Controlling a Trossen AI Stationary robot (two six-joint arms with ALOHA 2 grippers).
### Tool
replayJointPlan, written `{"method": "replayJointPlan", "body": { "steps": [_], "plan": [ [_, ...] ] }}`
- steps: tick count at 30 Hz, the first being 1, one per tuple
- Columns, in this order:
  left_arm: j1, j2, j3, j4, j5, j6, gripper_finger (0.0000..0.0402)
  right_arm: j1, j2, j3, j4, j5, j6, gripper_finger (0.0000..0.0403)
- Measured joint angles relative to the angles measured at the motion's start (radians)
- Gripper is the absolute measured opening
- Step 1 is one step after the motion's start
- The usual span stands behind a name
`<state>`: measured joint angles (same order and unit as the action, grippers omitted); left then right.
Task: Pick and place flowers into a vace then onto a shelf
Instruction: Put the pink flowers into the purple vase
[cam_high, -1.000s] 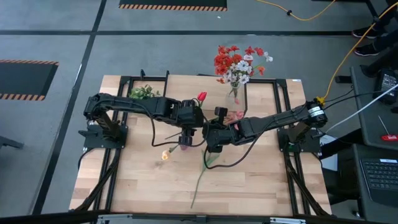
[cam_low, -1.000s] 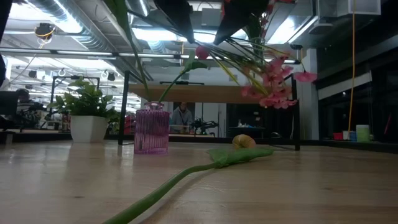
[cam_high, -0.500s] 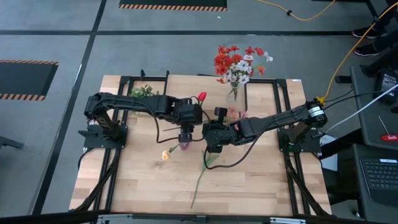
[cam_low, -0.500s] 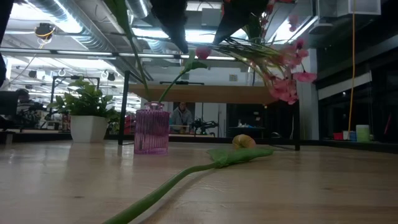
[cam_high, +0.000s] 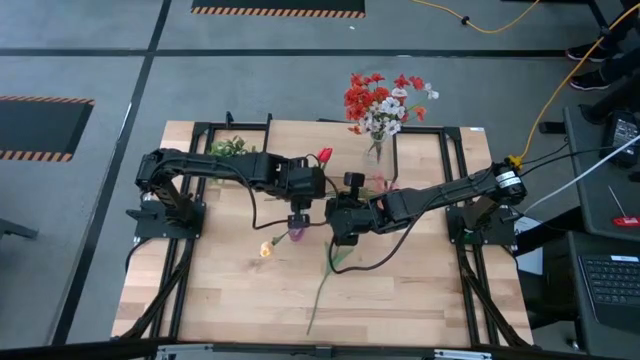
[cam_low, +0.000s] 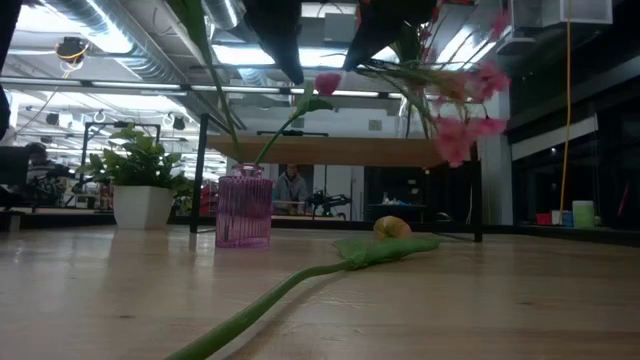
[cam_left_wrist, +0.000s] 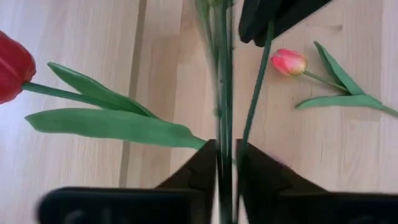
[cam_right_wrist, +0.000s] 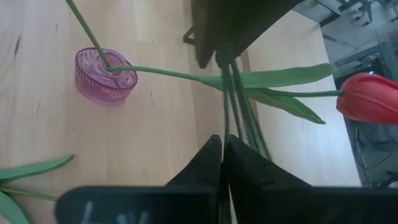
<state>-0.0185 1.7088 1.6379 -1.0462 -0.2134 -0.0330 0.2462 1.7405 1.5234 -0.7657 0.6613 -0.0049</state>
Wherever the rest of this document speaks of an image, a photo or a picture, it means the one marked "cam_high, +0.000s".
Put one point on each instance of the yellow tulip short stem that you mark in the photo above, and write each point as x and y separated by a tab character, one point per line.
266	249

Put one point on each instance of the black handheld controller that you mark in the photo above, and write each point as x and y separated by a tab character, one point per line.
625	135

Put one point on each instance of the dark grey desk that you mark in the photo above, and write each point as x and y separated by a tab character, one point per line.
595	200

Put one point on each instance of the black aluminium rig frame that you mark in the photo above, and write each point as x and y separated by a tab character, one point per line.
240	125

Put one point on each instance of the red tulip green stem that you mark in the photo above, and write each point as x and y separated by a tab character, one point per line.
325	155

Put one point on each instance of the silver metal bracket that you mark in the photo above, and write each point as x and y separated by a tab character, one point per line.
462	355
185	353

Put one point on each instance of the person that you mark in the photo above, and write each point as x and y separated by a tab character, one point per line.
590	80

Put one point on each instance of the purple ribbed glass vase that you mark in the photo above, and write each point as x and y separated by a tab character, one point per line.
296	236

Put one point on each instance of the black mat striped edge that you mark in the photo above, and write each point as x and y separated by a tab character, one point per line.
280	6
40	127

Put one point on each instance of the clear glass vase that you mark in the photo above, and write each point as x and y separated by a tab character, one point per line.
372	157

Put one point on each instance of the black metal stand leg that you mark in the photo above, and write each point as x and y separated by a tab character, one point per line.
17	229

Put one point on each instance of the dark red flower bunch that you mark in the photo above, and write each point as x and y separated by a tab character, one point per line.
416	83

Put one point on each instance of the laptop keyboard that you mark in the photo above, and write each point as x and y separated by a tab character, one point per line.
612	285

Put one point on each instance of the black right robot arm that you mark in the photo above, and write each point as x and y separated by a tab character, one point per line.
450	192

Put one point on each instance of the green plant white pot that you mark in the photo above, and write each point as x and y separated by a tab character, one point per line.
230	147

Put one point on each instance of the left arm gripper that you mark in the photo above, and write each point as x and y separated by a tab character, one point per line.
300	182

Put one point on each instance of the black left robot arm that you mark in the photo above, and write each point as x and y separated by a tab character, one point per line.
210	162

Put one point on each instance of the orange tulip long stem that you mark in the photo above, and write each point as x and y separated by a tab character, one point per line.
342	255

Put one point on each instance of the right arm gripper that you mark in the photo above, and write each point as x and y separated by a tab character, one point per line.
350	220

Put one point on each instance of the orange-red flower bunch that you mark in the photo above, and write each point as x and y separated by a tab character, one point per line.
360	97

